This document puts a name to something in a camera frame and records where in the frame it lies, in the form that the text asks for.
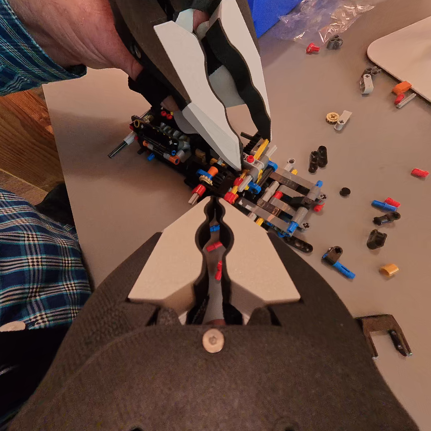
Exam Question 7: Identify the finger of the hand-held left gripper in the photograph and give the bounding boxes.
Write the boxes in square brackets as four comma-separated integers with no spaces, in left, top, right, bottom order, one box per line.
[205,0,273,141]
[154,20,244,171]

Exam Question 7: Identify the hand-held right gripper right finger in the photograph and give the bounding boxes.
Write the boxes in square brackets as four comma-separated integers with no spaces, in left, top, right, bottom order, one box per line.
[217,197,301,325]

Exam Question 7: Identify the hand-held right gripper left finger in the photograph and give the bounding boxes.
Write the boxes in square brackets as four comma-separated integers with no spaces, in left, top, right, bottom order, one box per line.
[127,196,216,325]

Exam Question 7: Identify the lego technic car chassis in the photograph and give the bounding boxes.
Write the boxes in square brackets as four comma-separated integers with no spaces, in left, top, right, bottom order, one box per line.
[108,107,327,238]

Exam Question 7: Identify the person's left forearm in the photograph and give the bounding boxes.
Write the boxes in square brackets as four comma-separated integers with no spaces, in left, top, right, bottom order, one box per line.
[0,0,87,97]

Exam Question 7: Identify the long black lego beam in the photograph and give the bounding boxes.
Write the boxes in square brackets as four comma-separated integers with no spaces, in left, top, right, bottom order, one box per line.
[282,235,314,253]

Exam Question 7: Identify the black angled lego piece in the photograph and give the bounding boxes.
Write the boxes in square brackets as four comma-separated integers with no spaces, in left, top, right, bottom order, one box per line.
[366,229,388,250]

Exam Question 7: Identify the light grey lego piece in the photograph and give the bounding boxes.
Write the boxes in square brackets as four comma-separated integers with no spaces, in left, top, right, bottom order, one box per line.
[334,110,353,131]

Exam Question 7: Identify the black lego axle connector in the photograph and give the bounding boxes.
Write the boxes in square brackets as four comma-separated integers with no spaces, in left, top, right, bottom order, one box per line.
[372,211,401,226]

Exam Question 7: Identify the person's left hand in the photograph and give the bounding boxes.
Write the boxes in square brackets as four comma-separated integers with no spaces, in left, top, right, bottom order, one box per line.
[10,0,145,81]

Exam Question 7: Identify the blue plastic bin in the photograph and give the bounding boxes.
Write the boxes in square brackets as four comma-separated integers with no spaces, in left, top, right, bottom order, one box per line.
[251,0,303,39]

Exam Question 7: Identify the black connector with blue pin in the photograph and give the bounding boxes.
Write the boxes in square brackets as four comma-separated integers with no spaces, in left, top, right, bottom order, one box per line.
[321,246,356,279]

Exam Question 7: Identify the clear plastic bag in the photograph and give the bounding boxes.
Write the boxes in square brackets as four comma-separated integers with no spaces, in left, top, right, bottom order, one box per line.
[279,0,376,42]

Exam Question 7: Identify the person's blue plaid clothing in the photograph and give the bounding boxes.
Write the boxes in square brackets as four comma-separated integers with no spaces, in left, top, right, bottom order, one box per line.
[0,187,93,332]

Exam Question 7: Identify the pale rounded board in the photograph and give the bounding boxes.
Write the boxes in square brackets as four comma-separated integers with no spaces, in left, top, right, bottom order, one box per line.
[366,15,431,103]

